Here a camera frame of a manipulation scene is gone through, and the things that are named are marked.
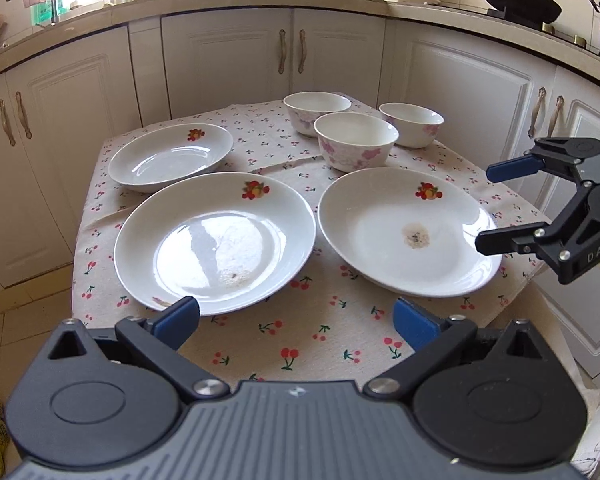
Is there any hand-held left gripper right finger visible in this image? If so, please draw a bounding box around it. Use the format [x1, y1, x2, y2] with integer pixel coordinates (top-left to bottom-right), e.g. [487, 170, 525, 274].
[363, 297, 552, 402]

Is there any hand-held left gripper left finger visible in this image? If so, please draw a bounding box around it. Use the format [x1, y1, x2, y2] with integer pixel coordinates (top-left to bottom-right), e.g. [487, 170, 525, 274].
[47, 296, 231, 402]

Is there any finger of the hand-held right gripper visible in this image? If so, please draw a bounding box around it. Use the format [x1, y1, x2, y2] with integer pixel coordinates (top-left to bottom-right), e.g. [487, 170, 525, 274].
[486, 136, 600, 188]
[475, 182, 600, 258]

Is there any large white fruit-print plate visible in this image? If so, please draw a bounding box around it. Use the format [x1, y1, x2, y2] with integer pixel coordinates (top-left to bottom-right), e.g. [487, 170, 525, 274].
[114, 172, 317, 317]
[318, 167, 503, 298]

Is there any white pink-flower bowl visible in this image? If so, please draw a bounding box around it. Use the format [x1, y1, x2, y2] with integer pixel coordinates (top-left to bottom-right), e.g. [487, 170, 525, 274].
[314, 112, 400, 173]
[378, 102, 445, 149]
[283, 92, 352, 138]

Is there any small white fruit-print plate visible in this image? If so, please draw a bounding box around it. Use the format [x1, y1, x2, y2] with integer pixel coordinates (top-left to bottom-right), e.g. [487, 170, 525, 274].
[108, 123, 234, 194]

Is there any cherry-print tablecloth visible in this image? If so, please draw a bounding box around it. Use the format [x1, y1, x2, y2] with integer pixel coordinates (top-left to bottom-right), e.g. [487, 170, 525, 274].
[71, 92, 553, 386]

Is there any green dish soap bottle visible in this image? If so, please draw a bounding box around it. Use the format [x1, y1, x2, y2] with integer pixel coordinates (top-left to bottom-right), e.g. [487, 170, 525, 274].
[30, 0, 63, 28]

